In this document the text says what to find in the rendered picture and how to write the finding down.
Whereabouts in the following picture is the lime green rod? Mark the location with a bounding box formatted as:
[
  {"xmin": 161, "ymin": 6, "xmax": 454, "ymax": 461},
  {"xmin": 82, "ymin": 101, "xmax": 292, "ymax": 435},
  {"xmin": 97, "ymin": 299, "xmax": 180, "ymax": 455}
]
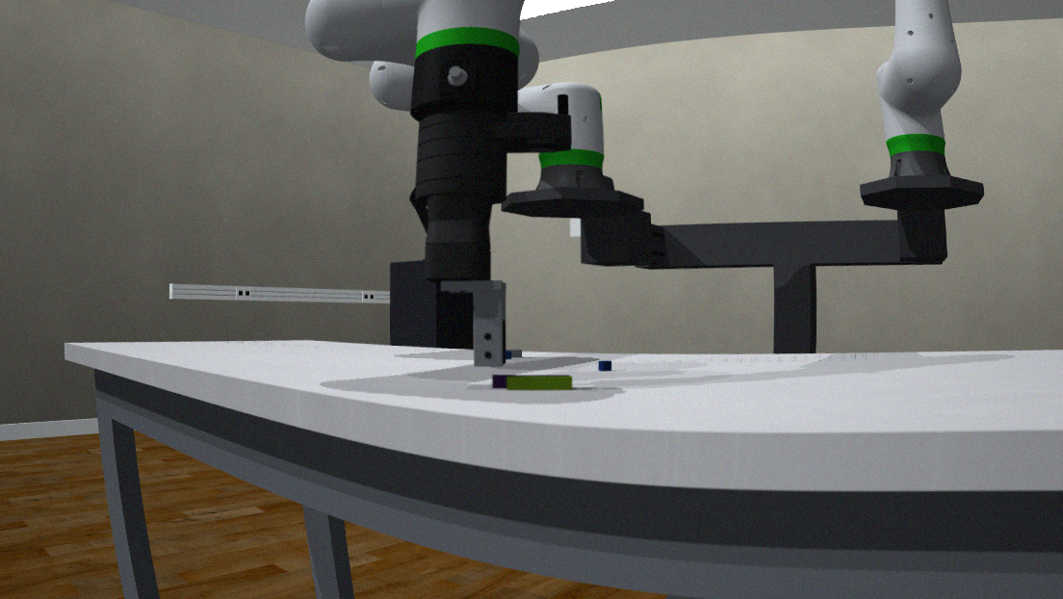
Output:
[{"xmin": 506, "ymin": 377, "xmax": 572, "ymax": 390}]

